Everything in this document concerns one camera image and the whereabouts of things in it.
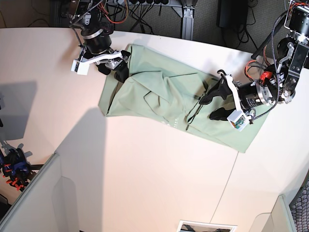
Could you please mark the blue black clamp pile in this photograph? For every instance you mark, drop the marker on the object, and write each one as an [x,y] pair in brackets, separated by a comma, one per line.
[15,167]

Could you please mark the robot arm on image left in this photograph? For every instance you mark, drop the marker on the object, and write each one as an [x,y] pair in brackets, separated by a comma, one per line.
[92,26]

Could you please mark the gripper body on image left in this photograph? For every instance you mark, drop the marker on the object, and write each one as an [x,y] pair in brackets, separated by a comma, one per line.
[111,60]

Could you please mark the grey partition panel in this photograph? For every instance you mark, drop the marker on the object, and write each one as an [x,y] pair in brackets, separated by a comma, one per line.
[279,220]
[48,204]

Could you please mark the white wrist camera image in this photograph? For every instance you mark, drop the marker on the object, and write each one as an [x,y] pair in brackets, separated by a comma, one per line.
[80,67]
[238,120]

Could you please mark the white framed floor opening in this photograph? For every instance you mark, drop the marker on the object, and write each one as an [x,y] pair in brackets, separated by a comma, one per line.
[190,226]

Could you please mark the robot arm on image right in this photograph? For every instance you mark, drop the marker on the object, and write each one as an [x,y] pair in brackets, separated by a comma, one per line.
[273,71]

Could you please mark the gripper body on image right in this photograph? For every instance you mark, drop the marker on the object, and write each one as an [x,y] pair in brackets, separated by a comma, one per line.
[235,92]

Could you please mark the light green T-shirt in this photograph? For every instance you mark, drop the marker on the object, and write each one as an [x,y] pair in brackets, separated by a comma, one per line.
[168,91]

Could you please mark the black power strip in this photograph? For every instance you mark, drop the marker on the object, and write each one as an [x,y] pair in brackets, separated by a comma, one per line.
[169,3]

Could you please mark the black power brick pair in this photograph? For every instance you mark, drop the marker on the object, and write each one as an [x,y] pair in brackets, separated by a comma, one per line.
[232,13]

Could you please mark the grey partition panel left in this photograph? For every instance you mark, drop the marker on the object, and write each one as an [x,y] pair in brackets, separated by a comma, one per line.
[48,204]

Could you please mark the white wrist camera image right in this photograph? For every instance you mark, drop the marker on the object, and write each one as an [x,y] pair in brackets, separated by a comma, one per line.
[238,120]

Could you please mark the aluminium frame post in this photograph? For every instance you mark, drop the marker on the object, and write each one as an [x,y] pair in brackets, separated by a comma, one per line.
[186,11]

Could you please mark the grey partition panel right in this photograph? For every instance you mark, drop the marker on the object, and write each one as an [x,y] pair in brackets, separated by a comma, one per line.
[279,220]

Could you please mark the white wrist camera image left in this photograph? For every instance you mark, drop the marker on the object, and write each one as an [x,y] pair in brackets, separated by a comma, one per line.
[80,67]

